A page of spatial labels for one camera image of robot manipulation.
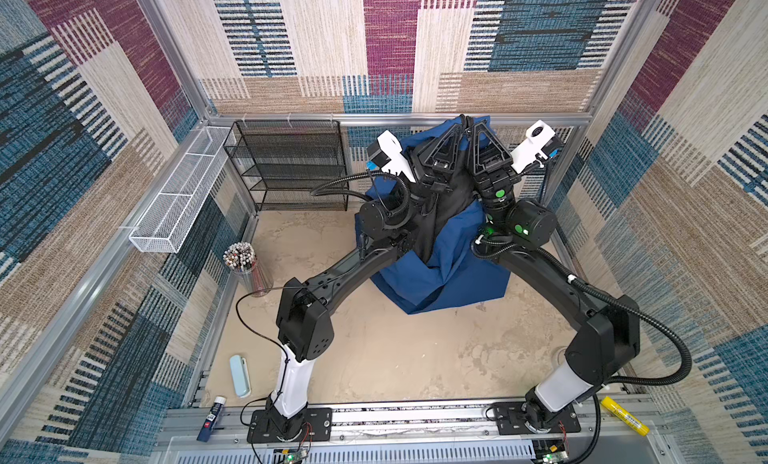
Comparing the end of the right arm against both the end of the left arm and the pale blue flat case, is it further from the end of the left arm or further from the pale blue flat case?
the pale blue flat case

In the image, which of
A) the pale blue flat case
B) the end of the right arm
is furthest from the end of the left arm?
the pale blue flat case

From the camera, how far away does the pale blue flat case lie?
2.56ft
